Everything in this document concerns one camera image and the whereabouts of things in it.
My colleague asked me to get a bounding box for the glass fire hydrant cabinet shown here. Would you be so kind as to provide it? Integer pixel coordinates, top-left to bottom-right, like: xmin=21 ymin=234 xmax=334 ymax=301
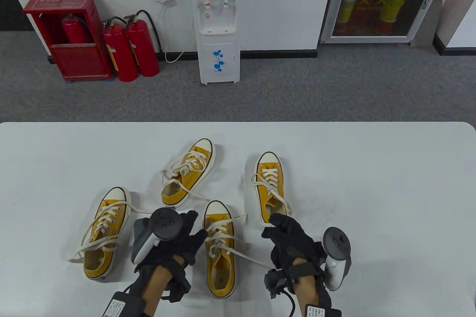
xmin=320 ymin=0 xmax=452 ymax=44

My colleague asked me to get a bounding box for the black hand controller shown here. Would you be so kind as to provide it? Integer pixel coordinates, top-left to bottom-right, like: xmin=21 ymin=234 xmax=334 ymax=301
xmin=132 ymin=208 xmax=184 ymax=263
xmin=322 ymin=227 xmax=352 ymax=291

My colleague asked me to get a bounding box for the red extinguisher cabinet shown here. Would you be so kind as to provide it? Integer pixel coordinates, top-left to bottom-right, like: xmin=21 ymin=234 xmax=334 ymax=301
xmin=23 ymin=0 xmax=114 ymax=83

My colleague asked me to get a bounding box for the red fire extinguisher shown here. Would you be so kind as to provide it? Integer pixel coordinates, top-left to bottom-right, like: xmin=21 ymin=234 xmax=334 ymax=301
xmin=61 ymin=13 xmax=91 ymax=44
xmin=124 ymin=10 xmax=163 ymax=78
xmin=102 ymin=17 xmax=139 ymax=83

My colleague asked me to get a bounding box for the person's right hand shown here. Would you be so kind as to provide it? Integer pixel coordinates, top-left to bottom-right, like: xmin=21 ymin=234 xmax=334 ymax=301
xmin=261 ymin=214 xmax=328 ymax=276

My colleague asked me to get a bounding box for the black cable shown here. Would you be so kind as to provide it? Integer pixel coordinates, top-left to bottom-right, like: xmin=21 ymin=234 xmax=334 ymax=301
xmin=283 ymin=290 xmax=297 ymax=317

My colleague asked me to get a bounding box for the person's left hand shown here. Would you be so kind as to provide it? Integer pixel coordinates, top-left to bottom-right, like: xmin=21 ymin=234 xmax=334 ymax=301
xmin=133 ymin=210 xmax=208 ymax=274

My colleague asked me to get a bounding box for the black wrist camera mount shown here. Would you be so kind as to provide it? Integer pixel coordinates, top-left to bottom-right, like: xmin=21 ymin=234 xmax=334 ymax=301
xmin=102 ymin=256 xmax=193 ymax=317
xmin=264 ymin=258 xmax=342 ymax=317

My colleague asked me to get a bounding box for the white power cable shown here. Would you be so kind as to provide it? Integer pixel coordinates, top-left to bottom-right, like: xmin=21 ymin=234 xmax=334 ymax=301
xmin=159 ymin=1 xmax=196 ymax=64

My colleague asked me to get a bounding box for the white water dispenser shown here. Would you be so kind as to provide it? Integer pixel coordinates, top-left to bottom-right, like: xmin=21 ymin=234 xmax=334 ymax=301
xmin=189 ymin=0 xmax=241 ymax=85

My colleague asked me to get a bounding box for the person's right forearm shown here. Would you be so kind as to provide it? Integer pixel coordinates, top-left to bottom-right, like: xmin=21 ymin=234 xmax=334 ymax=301
xmin=294 ymin=274 xmax=324 ymax=317

